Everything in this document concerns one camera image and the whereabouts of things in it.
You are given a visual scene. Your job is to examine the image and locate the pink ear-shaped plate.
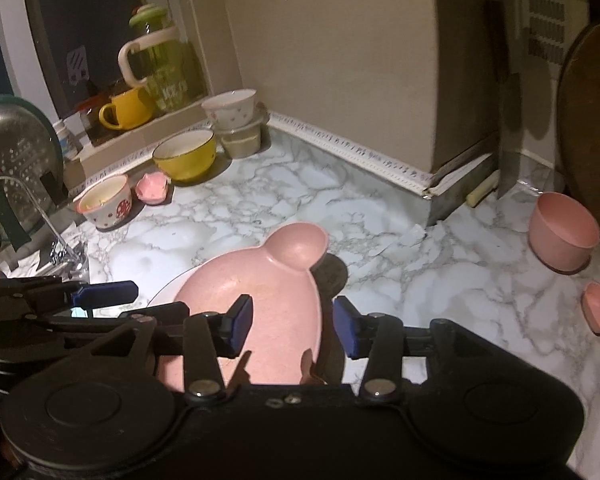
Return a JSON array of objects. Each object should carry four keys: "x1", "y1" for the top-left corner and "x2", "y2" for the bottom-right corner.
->
[{"x1": 157, "y1": 222, "x2": 328, "y2": 393}]

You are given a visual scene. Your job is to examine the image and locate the clear plastic container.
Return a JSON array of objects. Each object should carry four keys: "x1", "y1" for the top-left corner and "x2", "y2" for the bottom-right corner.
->
[{"x1": 215, "y1": 110, "x2": 270, "y2": 158}]

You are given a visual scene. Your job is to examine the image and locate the white dotted bowl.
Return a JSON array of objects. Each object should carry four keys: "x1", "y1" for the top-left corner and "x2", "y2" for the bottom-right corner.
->
[{"x1": 201, "y1": 89, "x2": 257, "y2": 131}]

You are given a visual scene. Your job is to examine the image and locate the yellow bowl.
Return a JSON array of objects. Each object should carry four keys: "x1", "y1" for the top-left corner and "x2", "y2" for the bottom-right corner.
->
[{"x1": 152, "y1": 128, "x2": 217, "y2": 182}]

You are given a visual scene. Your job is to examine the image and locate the yellow mug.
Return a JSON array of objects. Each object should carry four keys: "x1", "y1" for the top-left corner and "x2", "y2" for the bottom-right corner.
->
[{"x1": 98, "y1": 87, "x2": 156, "y2": 132}]

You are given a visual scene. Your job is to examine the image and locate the steel cleaver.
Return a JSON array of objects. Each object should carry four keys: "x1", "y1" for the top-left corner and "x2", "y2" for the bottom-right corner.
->
[{"x1": 484, "y1": 0, "x2": 523, "y2": 198}]

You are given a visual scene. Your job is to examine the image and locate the white vent grille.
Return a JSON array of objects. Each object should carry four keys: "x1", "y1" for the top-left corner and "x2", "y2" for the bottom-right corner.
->
[{"x1": 522, "y1": 0, "x2": 566, "y2": 63}]

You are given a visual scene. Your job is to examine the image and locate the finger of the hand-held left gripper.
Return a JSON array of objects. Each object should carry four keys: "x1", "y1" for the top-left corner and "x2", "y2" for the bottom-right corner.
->
[{"x1": 0, "y1": 277, "x2": 139, "y2": 311}]

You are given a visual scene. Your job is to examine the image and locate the small white bottle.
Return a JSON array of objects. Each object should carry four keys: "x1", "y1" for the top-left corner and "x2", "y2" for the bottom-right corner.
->
[{"x1": 52, "y1": 120, "x2": 81, "y2": 161}]

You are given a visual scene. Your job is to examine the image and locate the green glass pitcher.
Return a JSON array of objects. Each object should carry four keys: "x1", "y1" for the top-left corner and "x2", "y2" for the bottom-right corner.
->
[{"x1": 118, "y1": 2, "x2": 206, "y2": 113}]

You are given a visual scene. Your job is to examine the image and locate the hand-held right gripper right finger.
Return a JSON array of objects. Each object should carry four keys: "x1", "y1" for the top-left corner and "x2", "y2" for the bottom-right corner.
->
[{"x1": 334, "y1": 296, "x2": 486, "y2": 403}]

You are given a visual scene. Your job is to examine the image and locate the mushroom print bowl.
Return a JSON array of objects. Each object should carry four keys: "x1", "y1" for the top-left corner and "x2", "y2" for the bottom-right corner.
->
[{"x1": 76, "y1": 175, "x2": 132, "y2": 231}]

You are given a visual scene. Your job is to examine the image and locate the chrome faucet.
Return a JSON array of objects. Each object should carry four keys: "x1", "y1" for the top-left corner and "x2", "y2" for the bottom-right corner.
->
[{"x1": 0, "y1": 172, "x2": 88, "y2": 273}]

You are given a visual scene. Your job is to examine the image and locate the white plate with dark rim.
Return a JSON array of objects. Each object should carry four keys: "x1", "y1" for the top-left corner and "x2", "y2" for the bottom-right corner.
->
[{"x1": 145, "y1": 265, "x2": 206, "y2": 311}]

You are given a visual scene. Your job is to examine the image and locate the pink bowl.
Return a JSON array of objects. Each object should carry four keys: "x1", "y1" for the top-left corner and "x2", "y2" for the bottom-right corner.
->
[{"x1": 529, "y1": 191, "x2": 600, "y2": 273}]

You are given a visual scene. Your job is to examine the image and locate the round wooden cutting board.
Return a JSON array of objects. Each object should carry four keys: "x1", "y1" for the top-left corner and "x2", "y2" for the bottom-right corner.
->
[{"x1": 556, "y1": 12, "x2": 600, "y2": 251}]

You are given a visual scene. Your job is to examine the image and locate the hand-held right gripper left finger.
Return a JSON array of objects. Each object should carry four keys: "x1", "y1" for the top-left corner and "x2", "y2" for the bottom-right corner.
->
[{"x1": 55, "y1": 296, "x2": 254, "y2": 403}]

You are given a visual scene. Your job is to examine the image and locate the steel colander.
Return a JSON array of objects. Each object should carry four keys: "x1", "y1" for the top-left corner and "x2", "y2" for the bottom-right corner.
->
[{"x1": 0, "y1": 95, "x2": 63, "y2": 201}]

